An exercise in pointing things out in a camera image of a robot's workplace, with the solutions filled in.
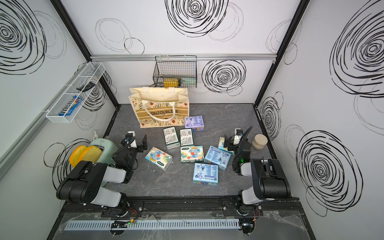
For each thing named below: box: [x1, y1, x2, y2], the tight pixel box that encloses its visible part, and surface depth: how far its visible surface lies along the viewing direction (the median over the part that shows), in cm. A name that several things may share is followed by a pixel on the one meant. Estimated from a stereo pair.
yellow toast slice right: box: [80, 145, 103, 163], surface depth 72 cm
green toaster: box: [88, 138, 119, 165], surface depth 81 cm
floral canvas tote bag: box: [128, 86, 190, 129], surface depth 96 cm
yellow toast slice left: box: [69, 145, 88, 168], surface depth 70 cm
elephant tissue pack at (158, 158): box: [144, 146, 173, 172], surface depth 88 cm
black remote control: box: [76, 81, 96, 92], surface depth 82 cm
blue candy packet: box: [59, 96, 83, 116], surface depth 72 cm
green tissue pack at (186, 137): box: [179, 128, 194, 147], surface depth 96 cm
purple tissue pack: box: [184, 115, 205, 132], surface depth 104 cm
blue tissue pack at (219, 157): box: [204, 145, 232, 171], surface depth 88 cm
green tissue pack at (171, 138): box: [163, 126, 181, 150], surface depth 96 cm
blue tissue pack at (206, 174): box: [192, 162, 219, 186], surface depth 81 cm
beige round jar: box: [252, 134, 268, 150], surface depth 93 cm
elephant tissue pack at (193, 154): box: [180, 145, 205, 164], surface depth 88 cm
